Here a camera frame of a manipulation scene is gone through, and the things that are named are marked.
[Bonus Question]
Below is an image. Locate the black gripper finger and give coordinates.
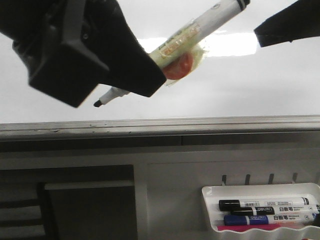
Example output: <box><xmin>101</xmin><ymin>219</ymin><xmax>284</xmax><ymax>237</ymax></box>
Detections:
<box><xmin>254</xmin><ymin>0</ymin><xmax>320</xmax><ymax>48</ymax></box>

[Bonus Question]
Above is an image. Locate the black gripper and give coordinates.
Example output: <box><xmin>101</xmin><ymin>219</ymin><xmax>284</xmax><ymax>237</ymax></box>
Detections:
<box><xmin>0</xmin><ymin>0</ymin><xmax>166</xmax><ymax>108</ymax></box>

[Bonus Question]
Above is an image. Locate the black whiteboard marker with tape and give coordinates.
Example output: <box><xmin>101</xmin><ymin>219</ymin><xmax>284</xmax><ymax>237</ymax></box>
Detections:
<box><xmin>93</xmin><ymin>0</ymin><xmax>251</xmax><ymax>108</ymax></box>

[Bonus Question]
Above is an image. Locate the metal hook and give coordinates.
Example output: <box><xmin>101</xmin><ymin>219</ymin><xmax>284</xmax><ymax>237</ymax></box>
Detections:
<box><xmin>268</xmin><ymin>173</ymin><xmax>274</xmax><ymax>185</ymax></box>
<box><xmin>244</xmin><ymin>174</ymin><xmax>251</xmax><ymax>185</ymax></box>
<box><xmin>221</xmin><ymin>174</ymin><xmax>227</xmax><ymax>186</ymax></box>
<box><xmin>291</xmin><ymin>172</ymin><xmax>298</xmax><ymax>184</ymax></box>

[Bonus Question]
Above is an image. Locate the black capped marker middle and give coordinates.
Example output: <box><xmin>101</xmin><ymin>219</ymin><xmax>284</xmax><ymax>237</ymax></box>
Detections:
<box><xmin>230</xmin><ymin>204</ymin><xmax>320</xmax><ymax>216</ymax></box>

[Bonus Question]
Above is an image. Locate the black capped marker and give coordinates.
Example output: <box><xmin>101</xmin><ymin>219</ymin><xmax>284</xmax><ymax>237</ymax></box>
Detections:
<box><xmin>230</xmin><ymin>204</ymin><xmax>320</xmax><ymax>216</ymax></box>
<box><xmin>218</xmin><ymin>197</ymin><xmax>311</xmax><ymax>211</ymax></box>

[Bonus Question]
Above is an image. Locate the white plastic marker tray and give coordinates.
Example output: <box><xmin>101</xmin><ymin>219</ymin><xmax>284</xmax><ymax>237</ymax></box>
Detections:
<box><xmin>202</xmin><ymin>183</ymin><xmax>320</xmax><ymax>240</ymax></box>

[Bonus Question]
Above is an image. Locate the black capped marker top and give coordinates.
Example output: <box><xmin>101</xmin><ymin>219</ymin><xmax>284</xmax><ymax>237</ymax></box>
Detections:
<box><xmin>218</xmin><ymin>197</ymin><xmax>311</xmax><ymax>211</ymax></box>

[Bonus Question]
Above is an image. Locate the blue capped marker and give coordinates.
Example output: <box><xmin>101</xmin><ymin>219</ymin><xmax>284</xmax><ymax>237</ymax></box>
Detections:
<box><xmin>223</xmin><ymin>213</ymin><xmax>318</xmax><ymax>226</ymax></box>

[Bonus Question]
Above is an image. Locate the pink eraser strip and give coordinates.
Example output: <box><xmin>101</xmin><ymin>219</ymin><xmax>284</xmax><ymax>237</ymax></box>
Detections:
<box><xmin>217</xmin><ymin>224</ymin><xmax>281</xmax><ymax>232</ymax></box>

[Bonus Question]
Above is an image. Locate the white whiteboard with grey frame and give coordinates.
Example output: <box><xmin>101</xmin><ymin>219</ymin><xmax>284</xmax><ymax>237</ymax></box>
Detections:
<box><xmin>0</xmin><ymin>0</ymin><xmax>320</xmax><ymax>140</ymax></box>

